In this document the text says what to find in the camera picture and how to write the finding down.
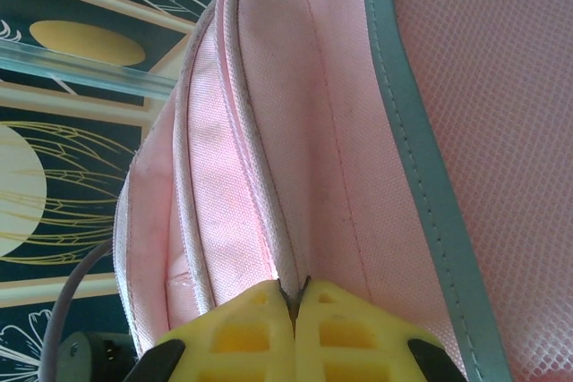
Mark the dark wall panel single flower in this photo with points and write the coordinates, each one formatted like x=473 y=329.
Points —
x=27 y=333

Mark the aluminium frame post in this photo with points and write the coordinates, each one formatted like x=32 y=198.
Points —
x=89 y=71

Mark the dark wall panel yellow oval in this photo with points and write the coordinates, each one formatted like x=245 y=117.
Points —
x=85 y=42

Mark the pink student backpack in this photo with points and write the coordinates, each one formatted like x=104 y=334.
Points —
x=358 y=131

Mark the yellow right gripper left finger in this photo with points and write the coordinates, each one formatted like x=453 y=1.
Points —
x=242 y=342

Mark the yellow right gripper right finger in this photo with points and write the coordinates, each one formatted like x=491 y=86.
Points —
x=349 y=342

